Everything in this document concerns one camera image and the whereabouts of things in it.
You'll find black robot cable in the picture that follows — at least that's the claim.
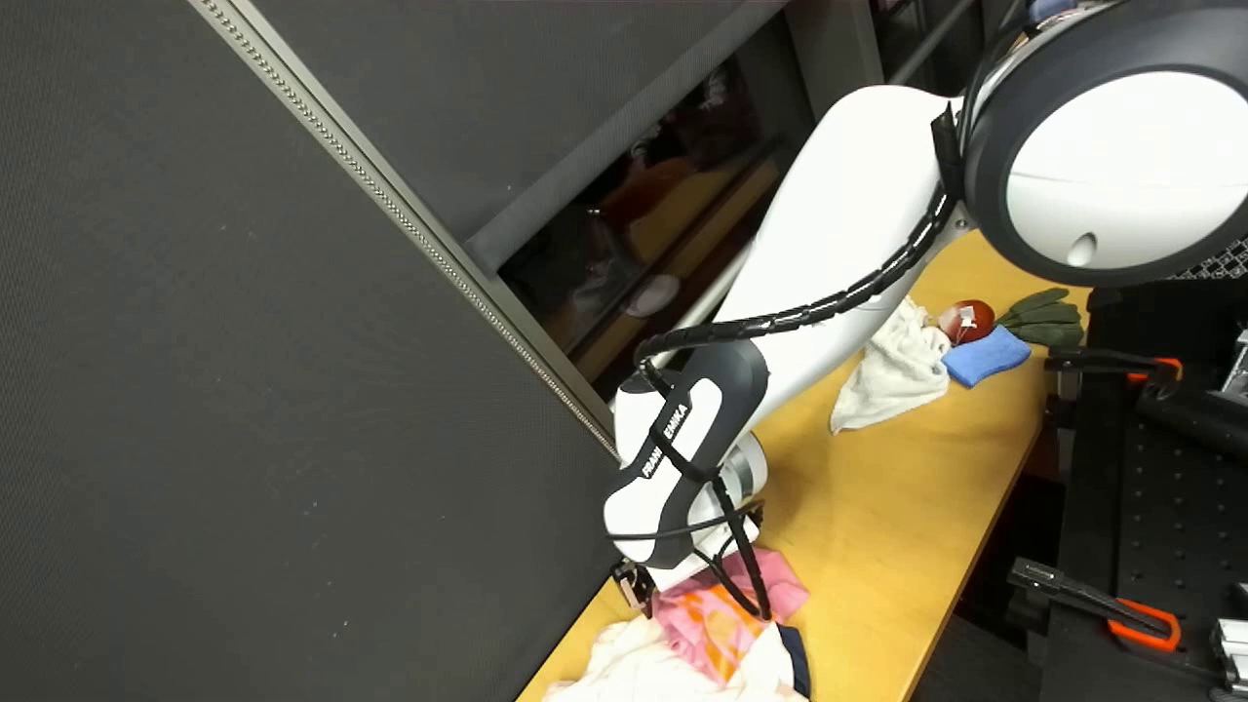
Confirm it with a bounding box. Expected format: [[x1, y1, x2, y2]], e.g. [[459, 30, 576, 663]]
[[597, 101, 972, 625]]

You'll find cream white shirt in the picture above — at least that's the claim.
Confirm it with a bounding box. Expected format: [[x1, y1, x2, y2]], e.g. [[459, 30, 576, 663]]
[[543, 616, 808, 702]]

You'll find pink orange shirt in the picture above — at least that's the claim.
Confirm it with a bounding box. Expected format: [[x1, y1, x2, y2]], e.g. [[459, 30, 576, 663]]
[[652, 551, 808, 682]]

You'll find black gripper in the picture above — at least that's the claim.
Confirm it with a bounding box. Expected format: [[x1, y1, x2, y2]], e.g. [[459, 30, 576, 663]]
[[611, 556, 658, 612]]

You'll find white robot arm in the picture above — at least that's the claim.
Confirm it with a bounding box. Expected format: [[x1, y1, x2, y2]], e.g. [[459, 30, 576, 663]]
[[601, 0, 1248, 585]]

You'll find blue sponge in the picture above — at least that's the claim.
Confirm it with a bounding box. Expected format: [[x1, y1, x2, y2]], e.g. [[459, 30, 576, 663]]
[[946, 329, 1029, 386]]

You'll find black orange clamp upper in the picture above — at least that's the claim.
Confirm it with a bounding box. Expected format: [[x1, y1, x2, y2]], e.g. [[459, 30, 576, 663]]
[[1047, 347, 1187, 386]]

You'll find black orange clamp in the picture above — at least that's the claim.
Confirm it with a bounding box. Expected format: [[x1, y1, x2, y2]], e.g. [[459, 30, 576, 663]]
[[1047, 347, 1187, 386], [1008, 556, 1182, 656]]

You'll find dark green cloth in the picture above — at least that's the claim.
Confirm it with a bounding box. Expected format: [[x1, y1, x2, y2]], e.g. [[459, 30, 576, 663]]
[[1003, 287, 1083, 352]]

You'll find black orange clamp lower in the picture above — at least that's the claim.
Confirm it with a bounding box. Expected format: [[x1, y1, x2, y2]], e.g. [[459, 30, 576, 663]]
[[1008, 556, 1182, 656]]

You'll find red ball toy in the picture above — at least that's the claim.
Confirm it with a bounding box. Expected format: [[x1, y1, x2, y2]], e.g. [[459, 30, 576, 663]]
[[935, 301, 994, 342]]

